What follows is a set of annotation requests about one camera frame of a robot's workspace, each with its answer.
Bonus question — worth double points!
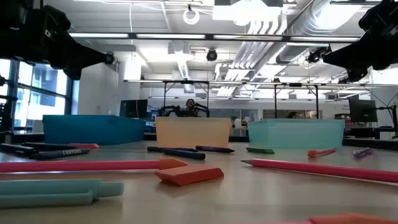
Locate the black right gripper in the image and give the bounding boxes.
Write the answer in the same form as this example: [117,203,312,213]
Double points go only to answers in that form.
[323,0,386,83]

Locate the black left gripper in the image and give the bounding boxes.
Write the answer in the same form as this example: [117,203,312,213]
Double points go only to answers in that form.
[29,4,108,81]

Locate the pink eraser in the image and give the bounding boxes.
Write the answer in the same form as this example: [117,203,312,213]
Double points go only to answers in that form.
[69,142,100,149]

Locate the purple pen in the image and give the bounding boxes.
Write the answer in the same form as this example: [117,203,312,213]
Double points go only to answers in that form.
[353,147,374,159]

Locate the pink pencil orange tip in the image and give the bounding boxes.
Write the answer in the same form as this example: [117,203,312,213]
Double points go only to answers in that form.
[0,157,189,174]
[307,147,338,158]

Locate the pink pencil grey tip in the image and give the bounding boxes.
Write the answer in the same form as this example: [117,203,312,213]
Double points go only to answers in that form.
[240,158,398,184]

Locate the teal pen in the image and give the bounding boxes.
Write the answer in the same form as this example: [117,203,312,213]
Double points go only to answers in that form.
[0,178,125,209]

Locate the dark blue crayon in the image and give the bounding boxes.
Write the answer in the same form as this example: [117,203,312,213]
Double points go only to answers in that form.
[162,148,206,161]

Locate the pink pen orange cap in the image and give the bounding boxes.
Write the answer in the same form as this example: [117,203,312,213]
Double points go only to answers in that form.
[214,212,398,224]

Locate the dark purple crayon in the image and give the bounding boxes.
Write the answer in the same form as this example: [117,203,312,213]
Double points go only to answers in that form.
[195,145,236,154]

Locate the black computer monitor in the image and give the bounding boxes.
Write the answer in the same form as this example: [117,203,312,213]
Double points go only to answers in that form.
[348,98,379,123]
[119,99,149,119]

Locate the large window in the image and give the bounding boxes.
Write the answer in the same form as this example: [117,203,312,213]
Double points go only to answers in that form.
[0,58,75,134]

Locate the blue plastic bin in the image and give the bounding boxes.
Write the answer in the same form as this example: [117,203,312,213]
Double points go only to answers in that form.
[42,114,147,146]

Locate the teal translucent bin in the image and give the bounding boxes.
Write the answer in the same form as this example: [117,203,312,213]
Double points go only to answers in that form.
[247,118,346,150]

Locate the white ceiling pipes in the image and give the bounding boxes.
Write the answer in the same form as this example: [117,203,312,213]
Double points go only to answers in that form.
[231,18,290,70]

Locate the long LED light bar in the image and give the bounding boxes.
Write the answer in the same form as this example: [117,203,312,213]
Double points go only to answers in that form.
[67,32,361,44]

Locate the orange translucent bin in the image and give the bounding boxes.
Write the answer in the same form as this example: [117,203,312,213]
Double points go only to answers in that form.
[155,116,233,149]

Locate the orange eraser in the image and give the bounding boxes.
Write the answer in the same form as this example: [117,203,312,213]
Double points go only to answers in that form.
[154,165,225,187]

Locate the black mounted camera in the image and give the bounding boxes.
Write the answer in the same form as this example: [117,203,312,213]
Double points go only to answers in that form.
[306,45,332,65]

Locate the black metal frame rig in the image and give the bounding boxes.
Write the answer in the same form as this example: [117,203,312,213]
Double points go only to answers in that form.
[162,80,210,118]
[273,83,320,120]

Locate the white cable ring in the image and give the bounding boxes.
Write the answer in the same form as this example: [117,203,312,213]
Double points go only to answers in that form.
[182,7,201,26]

